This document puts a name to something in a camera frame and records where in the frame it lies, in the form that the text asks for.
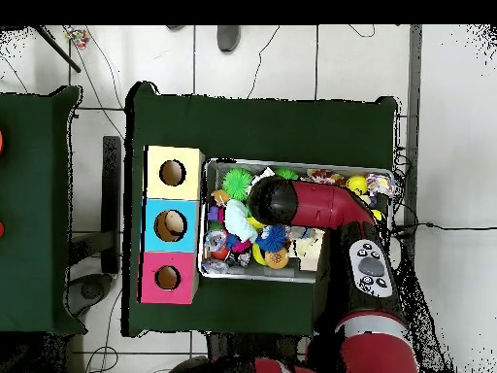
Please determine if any wooden box with three holes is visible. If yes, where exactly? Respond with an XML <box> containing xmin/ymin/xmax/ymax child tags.
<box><xmin>139</xmin><ymin>145</ymin><xmax>205</xmax><ymax>305</ymax></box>

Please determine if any mint green foam cloth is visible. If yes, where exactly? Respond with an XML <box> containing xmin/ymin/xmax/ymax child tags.
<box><xmin>224</xmin><ymin>200</ymin><xmax>259</xmax><ymax>244</ymax></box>

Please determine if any green spiky ball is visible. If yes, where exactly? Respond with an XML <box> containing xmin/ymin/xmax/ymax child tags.
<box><xmin>220</xmin><ymin>168</ymin><xmax>254</xmax><ymax>200</ymax></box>
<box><xmin>275</xmin><ymin>167</ymin><xmax>301</xmax><ymax>183</ymax></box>

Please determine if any blue spiky ball with eyes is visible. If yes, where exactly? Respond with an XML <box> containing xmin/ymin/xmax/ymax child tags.
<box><xmin>256</xmin><ymin>224</ymin><xmax>289</xmax><ymax>254</ymax></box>

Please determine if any cream knitted cloth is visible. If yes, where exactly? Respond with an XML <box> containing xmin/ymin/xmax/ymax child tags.
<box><xmin>297</xmin><ymin>227</ymin><xmax>327</xmax><ymax>273</ymax></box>

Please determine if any dark green table cloth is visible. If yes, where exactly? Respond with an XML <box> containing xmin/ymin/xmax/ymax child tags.
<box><xmin>0</xmin><ymin>85</ymin><xmax>83</xmax><ymax>335</ymax></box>
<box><xmin>123</xmin><ymin>81</ymin><xmax>401</xmax><ymax>337</ymax></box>

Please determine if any yellow ball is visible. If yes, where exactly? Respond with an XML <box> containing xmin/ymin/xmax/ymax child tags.
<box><xmin>347</xmin><ymin>175</ymin><xmax>370</xmax><ymax>196</ymax></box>

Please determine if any person's foot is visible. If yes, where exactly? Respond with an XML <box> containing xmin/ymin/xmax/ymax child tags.
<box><xmin>216</xmin><ymin>25</ymin><xmax>243</xmax><ymax>54</ymax></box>

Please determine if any small colourful floor toy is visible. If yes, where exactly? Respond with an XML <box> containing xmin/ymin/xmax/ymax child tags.
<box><xmin>63</xmin><ymin>26</ymin><xmax>90</xmax><ymax>50</ymax></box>

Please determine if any thin black rod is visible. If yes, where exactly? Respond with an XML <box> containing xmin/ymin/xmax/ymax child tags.
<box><xmin>30</xmin><ymin>25</ymin><xmax>83</xmax><ymax>73</ymax></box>

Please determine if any wire mesh bin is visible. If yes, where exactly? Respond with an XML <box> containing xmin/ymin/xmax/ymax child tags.
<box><xmin>200</xmin><ymin>158</ymin><xmax>396</xmax><ymax>284</ymax></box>

